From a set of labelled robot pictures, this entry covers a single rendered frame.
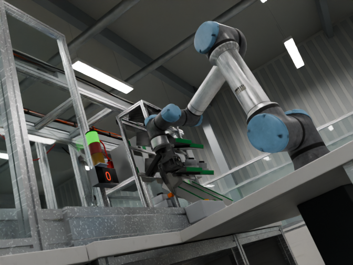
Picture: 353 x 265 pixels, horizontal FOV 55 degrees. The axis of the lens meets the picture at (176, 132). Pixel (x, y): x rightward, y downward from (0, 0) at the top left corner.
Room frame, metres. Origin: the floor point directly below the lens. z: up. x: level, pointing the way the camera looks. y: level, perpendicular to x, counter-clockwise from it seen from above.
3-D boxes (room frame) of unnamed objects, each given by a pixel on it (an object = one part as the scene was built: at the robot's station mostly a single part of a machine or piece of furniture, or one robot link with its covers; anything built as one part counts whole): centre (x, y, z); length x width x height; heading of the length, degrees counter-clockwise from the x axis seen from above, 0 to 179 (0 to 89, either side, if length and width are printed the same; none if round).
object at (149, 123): (1.39, 0.08, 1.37); 0.09 x 0.08 x 0.11; 45
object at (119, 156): (2.78, 0.40, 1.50); 0.38 x 0.21 x 0.88; 67
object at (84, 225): (1.11, 0.13, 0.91); 0.89 x 0.06 x 0.11; 157
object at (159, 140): (1.39, 0.08, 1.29); 0.08 x 0.08 x 0.05
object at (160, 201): (1.43, 0.17, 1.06); 0.08 x 0.04 x 0.07; 67
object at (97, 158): (1.30, 0.34, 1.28); 0.05 x 0.05 x 0.05
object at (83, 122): (1.31, 0.37, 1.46); 0.03 x 0.03 x 1.00; 67
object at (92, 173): (1.30, 0.34, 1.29); 0.12 x 0.05 x 0.25; 157
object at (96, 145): (1.30, 0.34, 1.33); 0.05 x 0.05 x 0.05
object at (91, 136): (1.30, 0.34, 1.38); 0.05 x 0.05 x 0.05
